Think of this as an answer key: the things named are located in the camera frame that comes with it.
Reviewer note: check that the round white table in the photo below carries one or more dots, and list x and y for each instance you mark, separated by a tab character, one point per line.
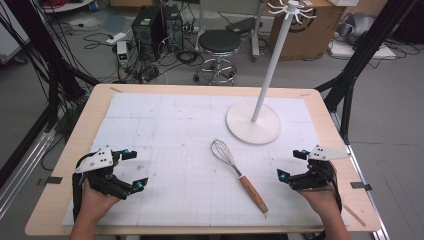
66	5

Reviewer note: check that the white keyboard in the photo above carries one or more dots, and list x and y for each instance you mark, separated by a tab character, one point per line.
343	2

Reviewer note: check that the brown cardboard box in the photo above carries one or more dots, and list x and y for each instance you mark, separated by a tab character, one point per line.
310	36

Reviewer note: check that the small white device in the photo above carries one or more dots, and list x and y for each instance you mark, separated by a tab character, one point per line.
122	51

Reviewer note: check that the grey bag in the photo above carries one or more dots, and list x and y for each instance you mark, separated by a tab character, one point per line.
356	26

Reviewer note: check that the black tripod stand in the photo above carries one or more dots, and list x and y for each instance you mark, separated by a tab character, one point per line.
363	50
50	60

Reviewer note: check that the person's right hand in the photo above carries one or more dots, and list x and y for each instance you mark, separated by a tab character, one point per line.
321	200

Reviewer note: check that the person's left hand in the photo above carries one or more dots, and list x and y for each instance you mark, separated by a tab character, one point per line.
96	203

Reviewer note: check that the aluminium rail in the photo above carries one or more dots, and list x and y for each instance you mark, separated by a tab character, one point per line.
363	186
23	173

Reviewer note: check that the white grid mat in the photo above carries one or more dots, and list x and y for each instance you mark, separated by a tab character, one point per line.
173	133

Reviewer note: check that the thin wooden stick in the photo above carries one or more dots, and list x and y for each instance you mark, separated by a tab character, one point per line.
354	215

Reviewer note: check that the slim black computer tower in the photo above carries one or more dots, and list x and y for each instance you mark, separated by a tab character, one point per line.
173	28

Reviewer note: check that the black round stool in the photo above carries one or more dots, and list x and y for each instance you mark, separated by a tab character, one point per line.
219	41

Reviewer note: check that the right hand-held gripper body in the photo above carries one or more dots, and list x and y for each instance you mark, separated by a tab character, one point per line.
316	173

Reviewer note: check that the large black computer tower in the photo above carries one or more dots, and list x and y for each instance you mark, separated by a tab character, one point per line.
148	31

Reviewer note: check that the black tape strip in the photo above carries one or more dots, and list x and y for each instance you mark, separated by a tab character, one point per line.
53	180
360	186

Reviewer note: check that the white hook rack stand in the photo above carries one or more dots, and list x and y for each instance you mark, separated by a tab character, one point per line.
253	128

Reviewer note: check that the white flat board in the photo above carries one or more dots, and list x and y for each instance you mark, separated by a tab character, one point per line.
360	51

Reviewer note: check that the white power strip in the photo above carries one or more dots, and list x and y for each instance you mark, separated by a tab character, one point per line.
116	38

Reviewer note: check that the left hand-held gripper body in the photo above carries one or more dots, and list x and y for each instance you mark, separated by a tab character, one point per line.
100	159

